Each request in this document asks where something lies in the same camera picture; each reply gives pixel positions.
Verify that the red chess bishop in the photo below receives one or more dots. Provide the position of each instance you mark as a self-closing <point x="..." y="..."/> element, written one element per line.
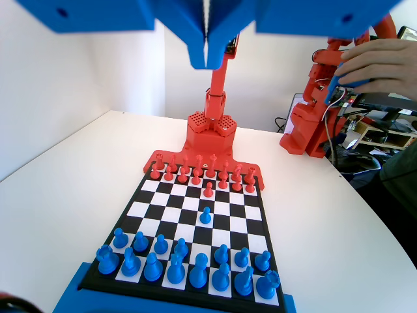
<point x="224" y="169"/>
<point x="185" y="162"/>

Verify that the red robot arm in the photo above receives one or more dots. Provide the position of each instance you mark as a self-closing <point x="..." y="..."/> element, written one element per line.
<point x="216" y="84"/>

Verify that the blue chess rook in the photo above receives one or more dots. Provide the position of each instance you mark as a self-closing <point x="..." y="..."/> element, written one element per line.
<point x="268" y="287"/>
<point x="107" y="262"/>

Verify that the blue chess pawn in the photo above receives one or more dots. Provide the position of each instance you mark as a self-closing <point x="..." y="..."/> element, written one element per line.
<point x="140" y="243"/>
<point x="119" y="238"/>
<point x="263" y="261"/>
<point x="160" y="245"/>
<point x="221" y="254"/>
<point x="181" y="246"/>
<point x="242" y="257"/>
<point x="205" y="216"/>

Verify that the person in dark green clothing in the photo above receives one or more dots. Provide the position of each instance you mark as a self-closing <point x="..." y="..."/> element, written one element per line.
<point x="400" y="169"/>

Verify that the blue chess knight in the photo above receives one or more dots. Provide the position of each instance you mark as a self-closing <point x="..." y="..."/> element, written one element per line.
<point x="244" y="282"/>
<point x="131" y="265"/>

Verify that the light wooden shelf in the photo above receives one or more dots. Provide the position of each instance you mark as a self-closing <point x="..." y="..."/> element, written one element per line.
<point x="391" y="137"/>

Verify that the red board mount plate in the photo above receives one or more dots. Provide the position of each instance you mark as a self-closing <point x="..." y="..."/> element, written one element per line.
<point x="224" y="153"/>

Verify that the red chess king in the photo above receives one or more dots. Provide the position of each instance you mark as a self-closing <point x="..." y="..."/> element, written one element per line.
<point x="198" y="162"/>

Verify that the red chess pawn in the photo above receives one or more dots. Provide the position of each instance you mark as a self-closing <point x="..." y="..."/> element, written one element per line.
<point x="222" y="183"/>
<point x="195" y="179"/>
<point x="168" y="176"/>
<point x="236" y="186"/>
<point x="208" y="190"/>
<point x="155" y="174"/>
<point x="250" y="187"/>
<point x="181" y="177"/>

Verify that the group of blue chess pieces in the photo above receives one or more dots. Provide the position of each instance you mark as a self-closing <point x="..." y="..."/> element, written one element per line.
<point x="70" y="300"/>

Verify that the red chess knight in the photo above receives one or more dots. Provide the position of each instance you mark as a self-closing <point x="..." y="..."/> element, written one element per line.
<point x="238" y="172"/>
<point x="172" y="162"/>

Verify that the red leader arm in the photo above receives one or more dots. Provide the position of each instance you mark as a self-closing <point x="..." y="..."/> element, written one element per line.
<point x="303" y="130"/>

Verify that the red chess rook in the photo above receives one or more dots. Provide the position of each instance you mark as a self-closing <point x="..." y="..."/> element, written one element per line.
<point x="251" y="173"/>
<point x="158" y="162"/>

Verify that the person's hand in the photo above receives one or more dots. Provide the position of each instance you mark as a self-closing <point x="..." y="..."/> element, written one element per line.
<point x="384" y="65"/>

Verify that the blue chess queen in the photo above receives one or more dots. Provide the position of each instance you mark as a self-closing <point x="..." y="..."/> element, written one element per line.
<point x="198" y="274"/>

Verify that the blue chess bishop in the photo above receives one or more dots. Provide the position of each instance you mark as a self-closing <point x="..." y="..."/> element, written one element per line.
<point x="152" y="269"/>
<point x="221" y="278"/>

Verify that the black white chessboard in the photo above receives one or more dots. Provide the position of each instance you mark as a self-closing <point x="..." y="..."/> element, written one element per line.
<point x="228" y="228"/>

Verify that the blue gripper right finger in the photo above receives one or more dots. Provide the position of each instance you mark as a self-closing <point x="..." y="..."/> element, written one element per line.
<point x="224" y="23"/>

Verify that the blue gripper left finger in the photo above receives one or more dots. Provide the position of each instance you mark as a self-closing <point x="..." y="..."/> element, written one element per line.
<point x="185" y="26"/>

